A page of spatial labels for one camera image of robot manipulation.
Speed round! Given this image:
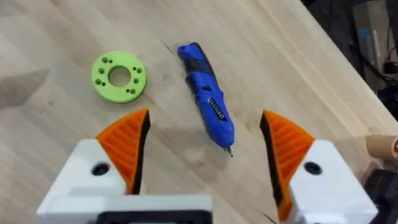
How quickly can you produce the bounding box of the green disc with holes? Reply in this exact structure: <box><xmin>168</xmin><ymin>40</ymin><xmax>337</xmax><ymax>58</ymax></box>
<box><xmin>90</xmin><ymin>50</ymin><xmax>148</xmax><ymax>105</ymax></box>

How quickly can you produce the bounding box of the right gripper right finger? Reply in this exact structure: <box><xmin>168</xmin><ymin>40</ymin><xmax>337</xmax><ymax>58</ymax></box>
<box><xmin>259</xmin><ymin>109</ymin><xmax>379</xmax><ymax>224</ymax></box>

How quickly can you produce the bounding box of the brown cardboard tube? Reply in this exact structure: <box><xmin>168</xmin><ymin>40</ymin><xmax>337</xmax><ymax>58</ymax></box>
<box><xmin>366</xmin><ymin>134</ymin><xmax>398</xmax><ymax>161</ymax></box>

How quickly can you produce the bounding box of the blue electric screwdriver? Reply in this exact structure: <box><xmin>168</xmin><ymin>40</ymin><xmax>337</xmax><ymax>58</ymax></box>
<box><xmin>177</xmin><ymin>42</ymin><xmax>236</xmax><ymax>158</ymax></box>

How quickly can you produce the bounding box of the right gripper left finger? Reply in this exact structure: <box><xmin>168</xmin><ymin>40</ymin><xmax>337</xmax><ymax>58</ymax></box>
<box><xmin>35</xmin><ymin>108</ymin><xmax>152</xmax><ymax>215</ymax></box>

